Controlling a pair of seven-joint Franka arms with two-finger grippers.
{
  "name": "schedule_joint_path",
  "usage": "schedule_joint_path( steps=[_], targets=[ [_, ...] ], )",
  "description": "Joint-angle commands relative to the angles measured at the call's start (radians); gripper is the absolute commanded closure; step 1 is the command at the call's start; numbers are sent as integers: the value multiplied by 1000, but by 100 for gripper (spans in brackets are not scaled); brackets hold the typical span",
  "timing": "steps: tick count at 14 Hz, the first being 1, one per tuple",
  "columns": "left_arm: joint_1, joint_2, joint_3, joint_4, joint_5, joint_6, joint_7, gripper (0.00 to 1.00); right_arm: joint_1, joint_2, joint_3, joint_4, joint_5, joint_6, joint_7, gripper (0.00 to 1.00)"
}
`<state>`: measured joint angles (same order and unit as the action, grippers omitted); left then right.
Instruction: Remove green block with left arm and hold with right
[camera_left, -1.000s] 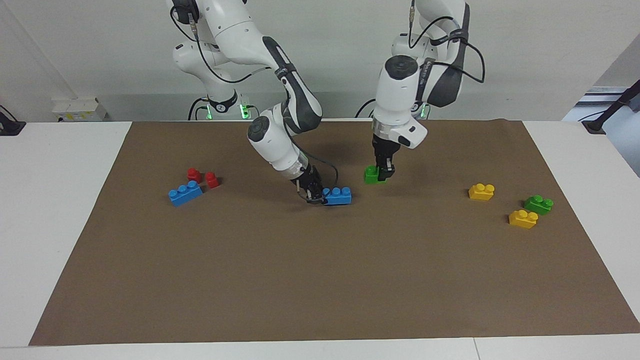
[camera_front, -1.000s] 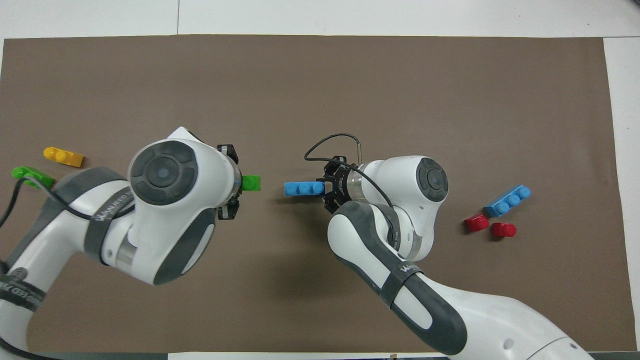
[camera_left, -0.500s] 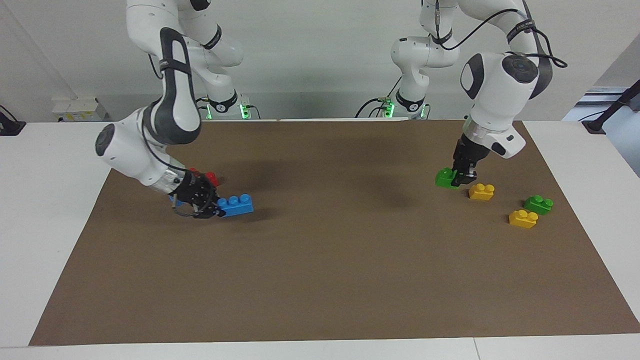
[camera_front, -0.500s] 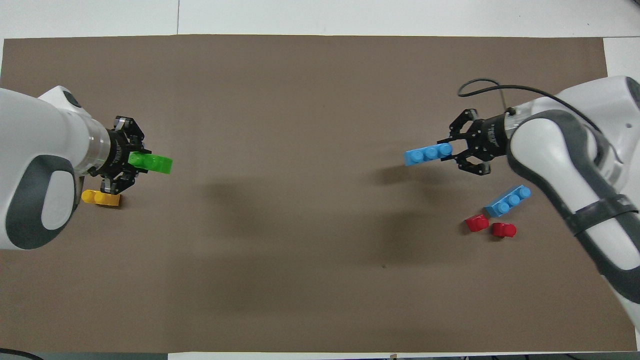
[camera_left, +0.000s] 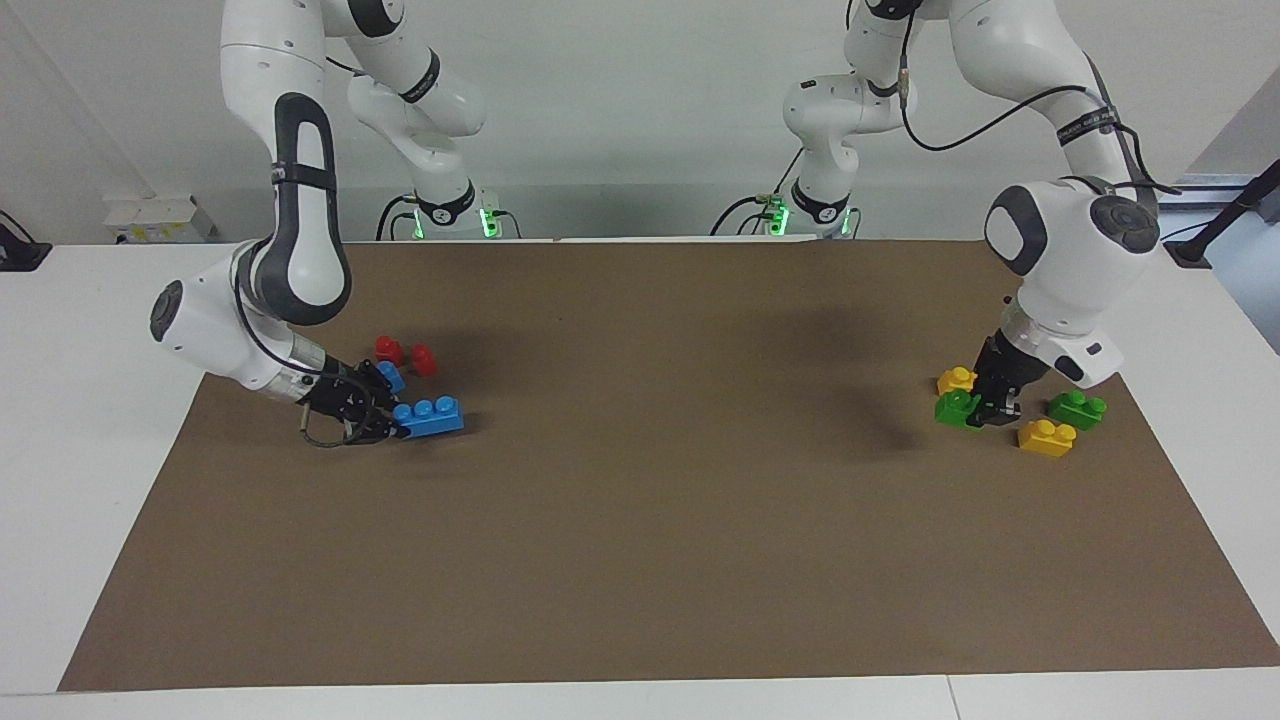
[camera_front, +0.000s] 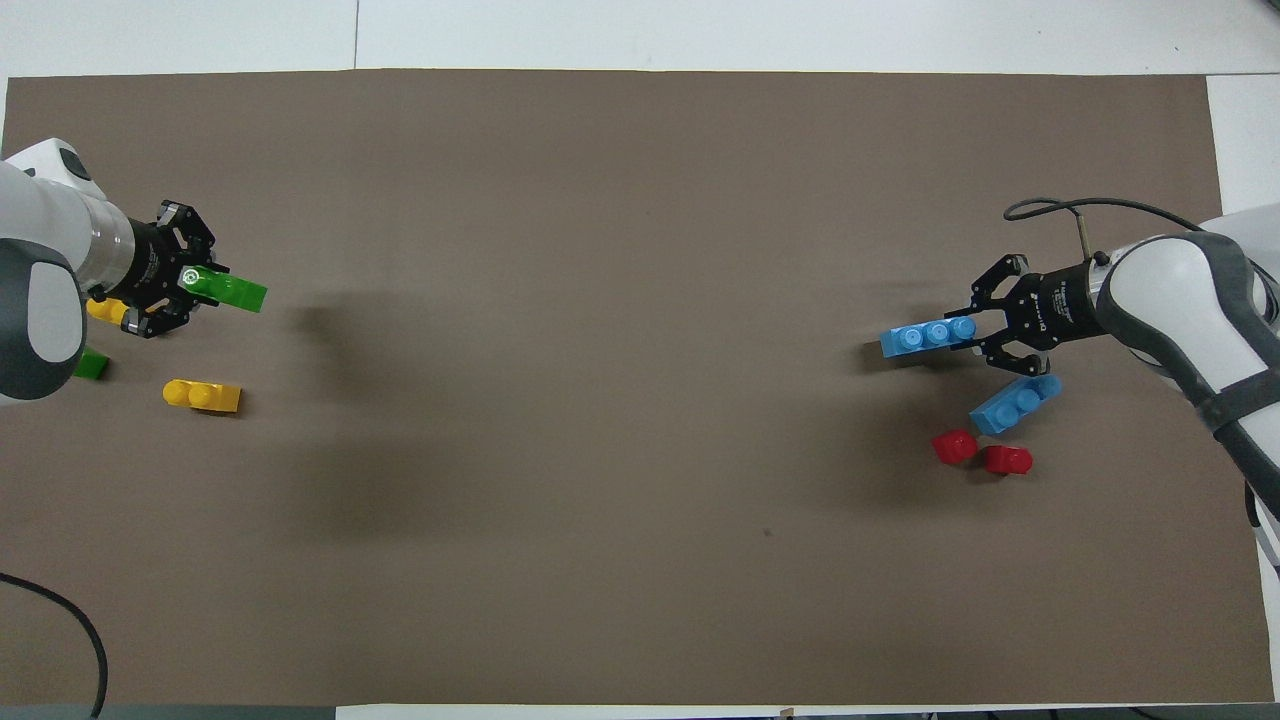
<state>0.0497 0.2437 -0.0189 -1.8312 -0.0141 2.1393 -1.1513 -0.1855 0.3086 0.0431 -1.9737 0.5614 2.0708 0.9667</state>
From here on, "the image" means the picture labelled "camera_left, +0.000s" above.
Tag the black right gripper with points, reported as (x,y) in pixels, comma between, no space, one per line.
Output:
(335,400)

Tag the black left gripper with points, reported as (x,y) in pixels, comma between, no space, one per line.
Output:
(1005,370)

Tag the green two-stud toy block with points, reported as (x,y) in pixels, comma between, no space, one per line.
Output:
(1077,409)
(957,410)

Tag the blue three-stud toy block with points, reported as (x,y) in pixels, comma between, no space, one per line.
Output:
(393,378)
(435,418)

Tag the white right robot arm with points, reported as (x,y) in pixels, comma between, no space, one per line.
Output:
(300,230)

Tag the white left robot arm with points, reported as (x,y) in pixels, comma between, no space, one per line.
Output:
(1070,250)

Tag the yellow two-stud toy block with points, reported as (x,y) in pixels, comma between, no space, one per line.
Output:
(1046,439)
(956,381)

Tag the red one-stud toy block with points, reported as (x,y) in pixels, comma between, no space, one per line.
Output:
(388,350)
(424,361)

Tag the white power strip box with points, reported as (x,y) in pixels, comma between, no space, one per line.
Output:
(160,220)

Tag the brown paper table mat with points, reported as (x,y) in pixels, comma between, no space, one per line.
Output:
(660,500)

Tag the black camera stand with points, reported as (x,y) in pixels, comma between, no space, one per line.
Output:
(1215,220)

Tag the black clamp mount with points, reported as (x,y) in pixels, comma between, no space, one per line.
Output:
(18,250)

